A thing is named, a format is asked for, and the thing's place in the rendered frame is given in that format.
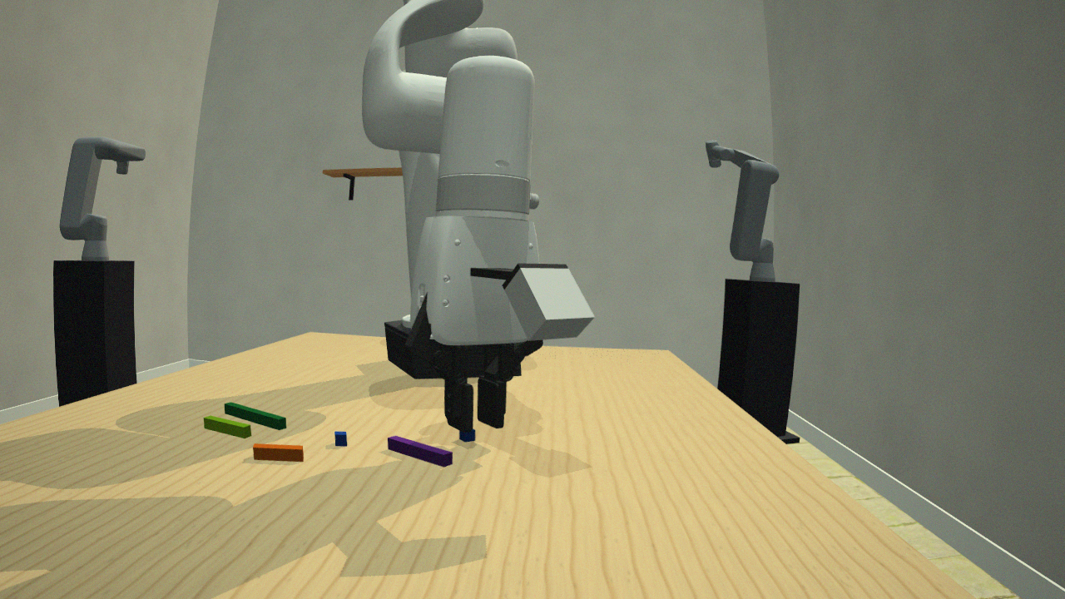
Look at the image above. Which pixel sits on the purple rod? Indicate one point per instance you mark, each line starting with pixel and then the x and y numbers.
pixel 420 451

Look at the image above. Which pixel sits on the lime green rod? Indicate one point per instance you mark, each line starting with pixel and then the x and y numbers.
pixel 221 425

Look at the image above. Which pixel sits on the orange rod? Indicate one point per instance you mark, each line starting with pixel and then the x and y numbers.
pixel 275 452

